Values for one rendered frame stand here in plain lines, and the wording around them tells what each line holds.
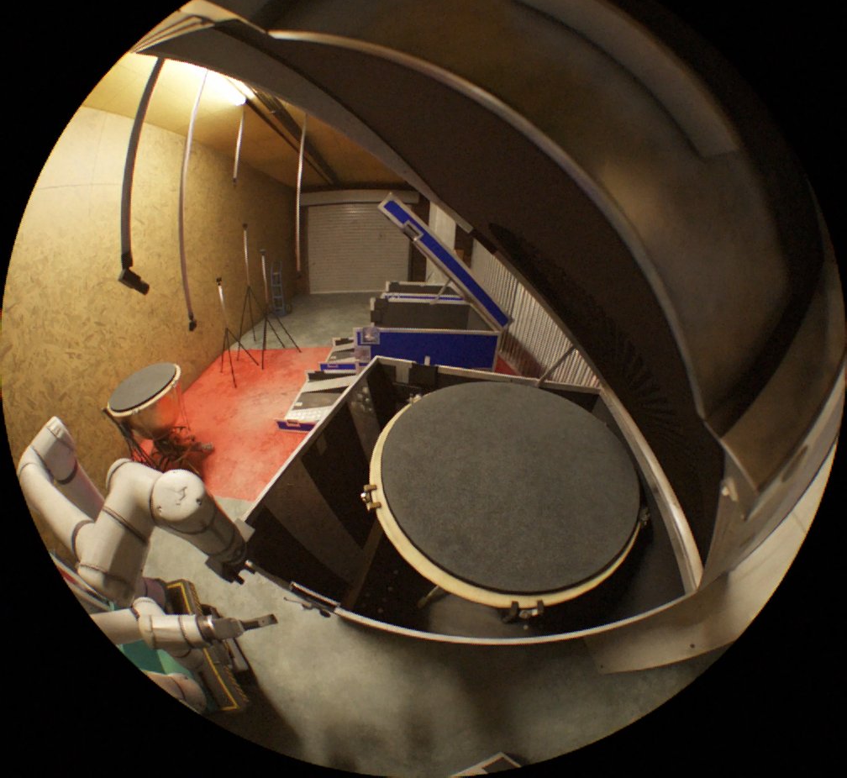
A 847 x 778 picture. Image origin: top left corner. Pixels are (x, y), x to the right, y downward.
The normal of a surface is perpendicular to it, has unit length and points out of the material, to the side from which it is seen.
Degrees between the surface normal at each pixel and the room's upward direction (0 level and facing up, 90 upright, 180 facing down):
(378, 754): 0
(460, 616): 0
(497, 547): 0
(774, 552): 90
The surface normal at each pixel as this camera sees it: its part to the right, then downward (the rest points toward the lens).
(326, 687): 0.05, -0.90
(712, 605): -0.99, 0.02
